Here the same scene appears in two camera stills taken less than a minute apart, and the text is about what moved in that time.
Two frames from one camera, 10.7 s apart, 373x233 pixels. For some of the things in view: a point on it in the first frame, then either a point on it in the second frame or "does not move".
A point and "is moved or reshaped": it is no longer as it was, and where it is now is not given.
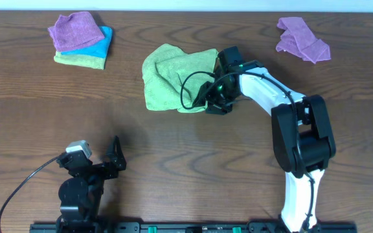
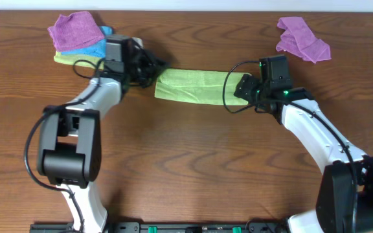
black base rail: (193, 227) does not move
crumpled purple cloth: (298, 39) does not move
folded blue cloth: (100, 48) does not move
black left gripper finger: (115, 155) → (160, 65)
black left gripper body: (101, 168) → (147, 68)
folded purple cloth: (74, 30) does not move
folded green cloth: (80, 61) does not move
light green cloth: (173, 78) is moved or reshaped
